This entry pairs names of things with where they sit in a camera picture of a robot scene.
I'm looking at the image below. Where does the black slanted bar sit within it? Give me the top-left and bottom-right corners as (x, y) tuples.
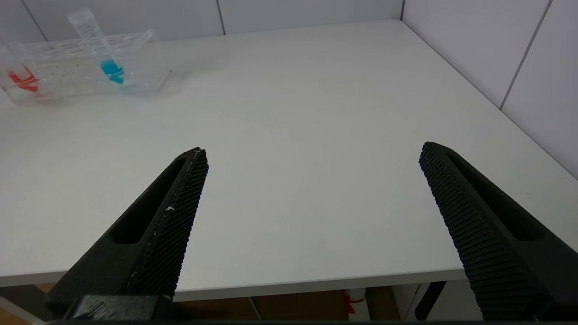
(415, 281), (447, 321)

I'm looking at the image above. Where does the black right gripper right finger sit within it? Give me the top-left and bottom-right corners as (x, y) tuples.
(419, 141), (578, 320)

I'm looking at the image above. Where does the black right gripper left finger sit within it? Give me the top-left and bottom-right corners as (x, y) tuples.
(45, 147), (210, 304)

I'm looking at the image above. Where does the test tube with blue pigment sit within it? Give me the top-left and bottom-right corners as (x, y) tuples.
(66, 9), (125, 86)

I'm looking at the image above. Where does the white post with red mark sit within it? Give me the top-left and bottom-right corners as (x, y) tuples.
(345, 289), (367, 315)

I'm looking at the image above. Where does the clear acrylic test tube rack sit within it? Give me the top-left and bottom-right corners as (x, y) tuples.
(0, 29), (172, 106)

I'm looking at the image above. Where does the test tube with red pigment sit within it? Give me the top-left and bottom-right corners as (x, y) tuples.
(0, 41), (42, 96)

